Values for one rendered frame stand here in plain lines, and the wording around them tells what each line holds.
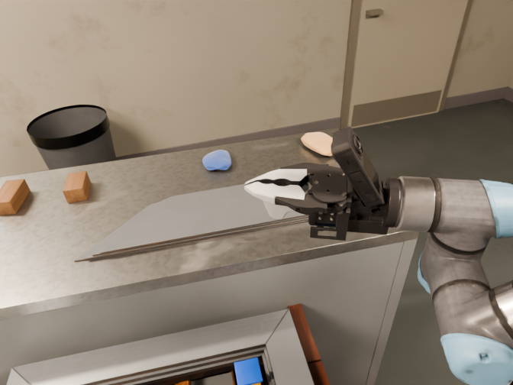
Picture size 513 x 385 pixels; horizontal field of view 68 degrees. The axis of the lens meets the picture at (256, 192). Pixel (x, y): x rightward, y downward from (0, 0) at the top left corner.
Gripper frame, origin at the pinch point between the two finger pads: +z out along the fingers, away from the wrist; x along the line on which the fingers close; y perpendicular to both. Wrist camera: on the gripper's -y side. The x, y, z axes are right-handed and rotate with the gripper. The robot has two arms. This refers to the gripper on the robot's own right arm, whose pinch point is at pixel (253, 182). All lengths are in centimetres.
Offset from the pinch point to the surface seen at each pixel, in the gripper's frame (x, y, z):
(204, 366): -5, 63, 17
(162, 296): 6, 49, 29
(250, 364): -5, 57, 4
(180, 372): -7, 62, 22
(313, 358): 1, 64, -11
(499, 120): 299, 188, -177
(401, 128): 275, 185, -83
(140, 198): 37, 46, 46
